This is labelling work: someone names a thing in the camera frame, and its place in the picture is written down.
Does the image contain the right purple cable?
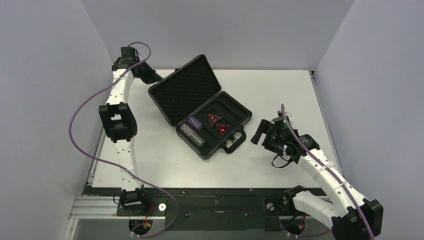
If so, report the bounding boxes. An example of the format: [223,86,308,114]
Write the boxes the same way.
[280,103,376,240]

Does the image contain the poker chip stack back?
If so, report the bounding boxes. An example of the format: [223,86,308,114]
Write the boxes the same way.
[180,123,196,137]

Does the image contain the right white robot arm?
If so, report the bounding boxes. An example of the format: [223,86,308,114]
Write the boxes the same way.
[250,115,384,240]

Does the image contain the black foam-lined carrying case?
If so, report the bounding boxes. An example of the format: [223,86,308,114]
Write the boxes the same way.
[148,54,253,160]

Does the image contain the poker chip stack front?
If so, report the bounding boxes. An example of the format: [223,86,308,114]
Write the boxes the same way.
[188,116,203,131]

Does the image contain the red triangular button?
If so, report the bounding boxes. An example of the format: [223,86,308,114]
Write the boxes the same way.
[208,114,222,126]
[216,123,230,136]

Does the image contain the poker chip stack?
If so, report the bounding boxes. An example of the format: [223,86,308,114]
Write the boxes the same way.
[188,116,203,131]
[190,133,205,148]
[180,123,196,137]

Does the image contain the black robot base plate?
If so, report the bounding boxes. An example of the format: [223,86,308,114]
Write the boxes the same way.
[82,187,332,233]

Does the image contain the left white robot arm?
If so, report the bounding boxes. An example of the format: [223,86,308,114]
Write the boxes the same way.
[98,45,162,215]

